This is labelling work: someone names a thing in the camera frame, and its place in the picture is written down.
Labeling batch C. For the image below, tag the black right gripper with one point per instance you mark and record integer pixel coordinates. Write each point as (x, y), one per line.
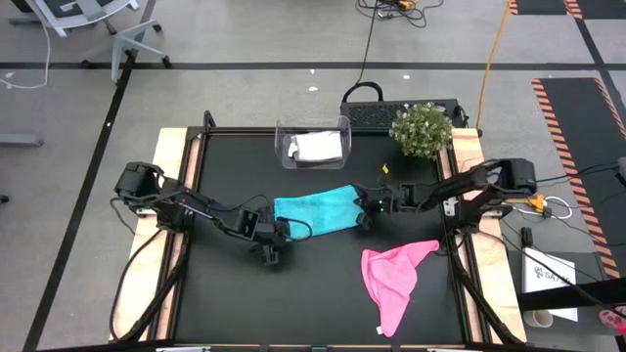
(398, 198)

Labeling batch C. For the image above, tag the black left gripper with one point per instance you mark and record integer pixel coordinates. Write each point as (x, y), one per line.
(266, 234)

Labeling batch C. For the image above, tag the teal microfiber towel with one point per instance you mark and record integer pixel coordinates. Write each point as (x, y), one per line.
(323, 210)

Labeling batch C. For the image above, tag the grey waffle towel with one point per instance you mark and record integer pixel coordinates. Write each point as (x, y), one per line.
(318, 145)

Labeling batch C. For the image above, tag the clear plastic bin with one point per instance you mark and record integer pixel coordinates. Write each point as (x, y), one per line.
(283, 146)

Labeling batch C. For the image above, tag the pink microfiber towel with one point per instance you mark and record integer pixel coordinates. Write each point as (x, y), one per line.
(391, 283)

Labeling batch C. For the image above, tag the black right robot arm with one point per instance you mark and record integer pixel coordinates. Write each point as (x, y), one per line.
(469, 183)

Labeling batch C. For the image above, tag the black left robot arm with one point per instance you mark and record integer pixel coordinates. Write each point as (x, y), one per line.
(195, 205)

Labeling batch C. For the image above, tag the black perforated metal box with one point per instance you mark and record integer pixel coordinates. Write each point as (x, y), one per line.
(371, 116)

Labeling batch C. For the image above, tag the small potted artificial plant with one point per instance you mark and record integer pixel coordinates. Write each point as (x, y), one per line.
(420, 129)

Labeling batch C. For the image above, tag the wooden side board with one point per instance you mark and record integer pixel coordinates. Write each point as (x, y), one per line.
(467, 142)
(166, 146)

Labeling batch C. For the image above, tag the white printed cardboard box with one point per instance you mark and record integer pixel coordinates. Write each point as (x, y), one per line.
(543, 274)

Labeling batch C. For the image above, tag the beige tape roll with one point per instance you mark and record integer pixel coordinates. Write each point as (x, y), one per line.
(530, 320)

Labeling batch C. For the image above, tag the black flat beam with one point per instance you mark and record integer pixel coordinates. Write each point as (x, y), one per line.
(562, 295)

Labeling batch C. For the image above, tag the black hazard-striped floor mat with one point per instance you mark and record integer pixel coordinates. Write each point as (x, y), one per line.
(538, 6)
(577, 127)

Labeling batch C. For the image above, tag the white office chair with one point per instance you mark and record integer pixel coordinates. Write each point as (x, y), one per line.
(122, 44)

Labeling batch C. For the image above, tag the grey metal bar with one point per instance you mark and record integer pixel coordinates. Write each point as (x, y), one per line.
(19, 141)

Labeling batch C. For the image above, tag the pink spotted object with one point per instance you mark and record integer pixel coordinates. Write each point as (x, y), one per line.
(611, 318)

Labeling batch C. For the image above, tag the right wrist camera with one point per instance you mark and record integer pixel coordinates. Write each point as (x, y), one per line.
(366, 222)

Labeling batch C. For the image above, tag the black aluminium table frame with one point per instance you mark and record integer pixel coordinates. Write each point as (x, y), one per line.
(235, 131)

